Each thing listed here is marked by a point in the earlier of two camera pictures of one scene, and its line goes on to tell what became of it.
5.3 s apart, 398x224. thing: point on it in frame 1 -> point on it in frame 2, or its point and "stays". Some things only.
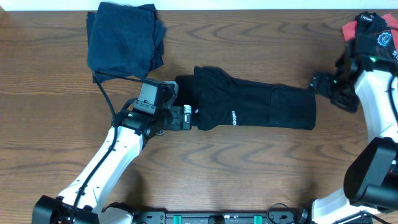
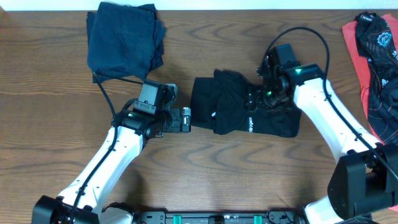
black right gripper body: (315, 84) -> (253, 101)
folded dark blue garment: (124, 40) stays
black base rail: (275, 218) stays
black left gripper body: (186, 116) stays
